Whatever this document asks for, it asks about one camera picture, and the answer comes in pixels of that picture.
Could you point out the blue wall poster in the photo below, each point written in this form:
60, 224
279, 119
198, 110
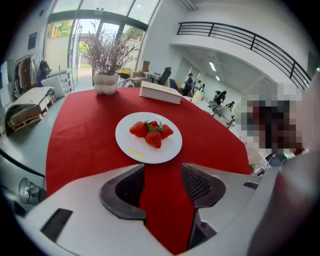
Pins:
32, 40

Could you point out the red-clothed table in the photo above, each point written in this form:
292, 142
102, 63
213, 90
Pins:
87, 125

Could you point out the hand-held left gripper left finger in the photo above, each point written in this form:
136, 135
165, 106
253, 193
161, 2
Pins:
82, 225

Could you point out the clothes rack with coats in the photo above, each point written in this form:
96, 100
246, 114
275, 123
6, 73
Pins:
25, 73

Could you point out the wooden pallet with cardboard sheets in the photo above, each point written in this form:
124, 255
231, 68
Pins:
27, 105

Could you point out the white closed book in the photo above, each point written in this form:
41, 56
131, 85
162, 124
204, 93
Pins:
160, 92

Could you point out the dried pink plant sprigs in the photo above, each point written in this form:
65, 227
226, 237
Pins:
107, 55

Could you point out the clear glass bin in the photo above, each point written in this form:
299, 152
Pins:
30, 191

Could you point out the dark hanging jacket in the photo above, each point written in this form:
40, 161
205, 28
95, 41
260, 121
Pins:
43, 71

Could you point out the white round plate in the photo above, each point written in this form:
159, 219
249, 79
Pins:
130, 147

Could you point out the cardboard box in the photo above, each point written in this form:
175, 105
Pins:
146, 66

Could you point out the white bulbous vase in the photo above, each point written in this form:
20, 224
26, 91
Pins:
105, 83

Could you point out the black balcony railing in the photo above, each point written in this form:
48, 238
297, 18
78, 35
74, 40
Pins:
250, 40

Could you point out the red strawberry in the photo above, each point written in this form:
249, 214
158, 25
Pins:
153, 140
137, 129
153, 123
167, 131

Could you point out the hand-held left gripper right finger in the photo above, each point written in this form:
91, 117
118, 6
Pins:
225, 210

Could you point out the white shelf cart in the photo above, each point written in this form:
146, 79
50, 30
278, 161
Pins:
63, 77

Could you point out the white leaning board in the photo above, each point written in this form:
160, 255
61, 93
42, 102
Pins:
53, 86

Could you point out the long ceiling light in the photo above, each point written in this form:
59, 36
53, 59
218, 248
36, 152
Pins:
212, 66

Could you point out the black office chair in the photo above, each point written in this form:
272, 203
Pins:
164, 75

